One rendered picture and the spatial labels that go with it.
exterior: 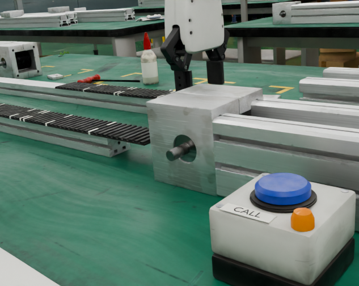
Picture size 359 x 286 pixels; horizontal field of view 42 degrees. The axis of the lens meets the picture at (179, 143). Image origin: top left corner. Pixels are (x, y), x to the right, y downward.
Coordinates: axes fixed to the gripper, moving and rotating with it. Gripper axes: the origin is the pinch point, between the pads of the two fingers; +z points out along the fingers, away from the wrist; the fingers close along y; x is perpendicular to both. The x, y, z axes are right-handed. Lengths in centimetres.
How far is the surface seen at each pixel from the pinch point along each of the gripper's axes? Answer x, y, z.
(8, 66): -75, -10, 2
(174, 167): 14.4, 24.0, 3.8
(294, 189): 33.2, 32.9, -1.3
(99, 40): -194, -145, 14
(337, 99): 24.6, 3.9, -0.1
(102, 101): -23.6, 1.4, 4.9
